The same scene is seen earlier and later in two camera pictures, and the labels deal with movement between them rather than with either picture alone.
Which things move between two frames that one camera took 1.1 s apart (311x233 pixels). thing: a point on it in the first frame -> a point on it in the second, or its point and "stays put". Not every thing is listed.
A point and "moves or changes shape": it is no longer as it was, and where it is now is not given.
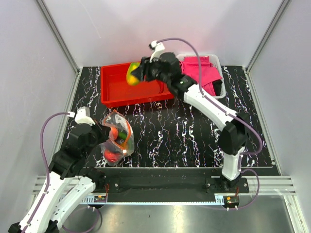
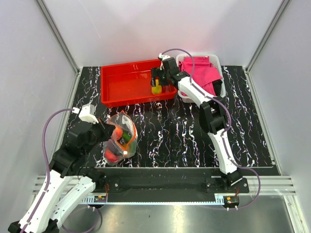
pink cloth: [209, 73] stays put
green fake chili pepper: [123, 135] moves or changes shape
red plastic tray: [115, 91] stays put
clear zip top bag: [121, 139] stays put
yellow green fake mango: [132, 79] -> [157, 89]
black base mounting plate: [174, 181] stays put
